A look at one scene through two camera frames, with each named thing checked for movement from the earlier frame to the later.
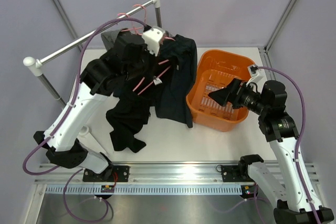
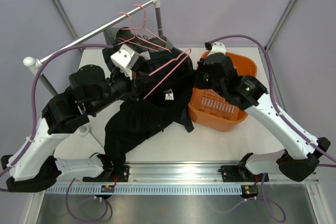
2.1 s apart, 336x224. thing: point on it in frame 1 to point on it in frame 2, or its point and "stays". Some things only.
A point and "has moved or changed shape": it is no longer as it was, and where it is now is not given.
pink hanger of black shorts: (156, 81) to (166, 64)
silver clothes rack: (34, 66) stays
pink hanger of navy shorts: (133, 29) has moved or changed shape
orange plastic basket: (214, 70) stays
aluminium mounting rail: (301, 173) stays
